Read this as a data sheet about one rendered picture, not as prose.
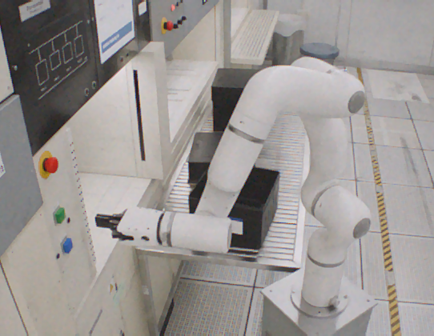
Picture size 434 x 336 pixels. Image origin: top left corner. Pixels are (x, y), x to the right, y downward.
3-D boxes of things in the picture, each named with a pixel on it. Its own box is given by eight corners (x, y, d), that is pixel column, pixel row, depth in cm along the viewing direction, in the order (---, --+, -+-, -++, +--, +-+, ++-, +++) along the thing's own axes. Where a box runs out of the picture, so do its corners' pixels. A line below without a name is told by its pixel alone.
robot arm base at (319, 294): (359, 300, 155) (370, 258, 145) (317, 327, 146) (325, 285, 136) (320, 269, 168) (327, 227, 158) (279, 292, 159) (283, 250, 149)
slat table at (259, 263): (284, 389, 211) (300, 267, 169) (155, 370, 219) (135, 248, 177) (302, 218, 317) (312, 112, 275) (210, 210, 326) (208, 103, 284)
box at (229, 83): (267, 134, 252) (268, 89, 238) (210, 131, 254) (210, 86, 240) (268, 111, 275) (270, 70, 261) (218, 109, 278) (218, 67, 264)
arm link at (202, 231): (181, 206, 120) (170, 218, 111) (235, 212, 118) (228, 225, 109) (180, 239, 122) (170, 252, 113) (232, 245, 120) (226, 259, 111)
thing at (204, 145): (255, 184, 213) (255, 158, 205) (186, 182, 214) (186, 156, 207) (255, 150, 237) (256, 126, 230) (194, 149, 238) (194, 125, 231)
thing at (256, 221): (188, 234, 184) (186, 197, 174) (213, 195, 206) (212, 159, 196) (260, 250, 177) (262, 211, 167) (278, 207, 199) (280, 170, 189)
